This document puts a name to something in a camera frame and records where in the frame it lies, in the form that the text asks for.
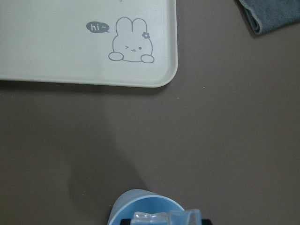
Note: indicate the cream rabbit tray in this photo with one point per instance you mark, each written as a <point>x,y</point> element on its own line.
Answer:
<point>104,42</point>

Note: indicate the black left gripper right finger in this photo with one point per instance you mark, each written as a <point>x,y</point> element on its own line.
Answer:
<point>206,221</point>

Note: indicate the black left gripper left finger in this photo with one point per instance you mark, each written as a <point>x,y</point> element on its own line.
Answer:
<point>125,221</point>

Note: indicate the light blue plastic cup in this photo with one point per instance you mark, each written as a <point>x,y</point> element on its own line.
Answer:
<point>139,200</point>

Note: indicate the grey folded cloth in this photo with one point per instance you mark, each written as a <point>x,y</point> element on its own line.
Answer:
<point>268,15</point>

